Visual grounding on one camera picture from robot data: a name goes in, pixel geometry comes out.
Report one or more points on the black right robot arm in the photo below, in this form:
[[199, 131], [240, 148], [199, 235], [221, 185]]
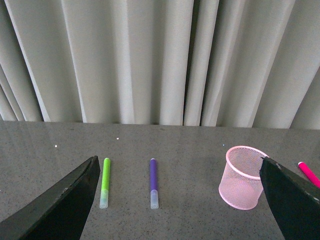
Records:
[[293, 201]]

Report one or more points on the green marker pen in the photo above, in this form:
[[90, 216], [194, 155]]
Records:
[[104, 193]]

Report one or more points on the white pleated curtain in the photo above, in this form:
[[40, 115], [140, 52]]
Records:
[[217, 63]]

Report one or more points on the purple marker pen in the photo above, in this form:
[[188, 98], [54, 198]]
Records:
[[154, 195]]

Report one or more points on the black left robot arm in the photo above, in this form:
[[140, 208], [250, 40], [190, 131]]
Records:
[[61, 212]]

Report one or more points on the pink mesh pen cup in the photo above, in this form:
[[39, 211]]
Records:
[[240, 185]]

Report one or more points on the pink marker pen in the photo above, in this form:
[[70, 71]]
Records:
[[309, 173]]

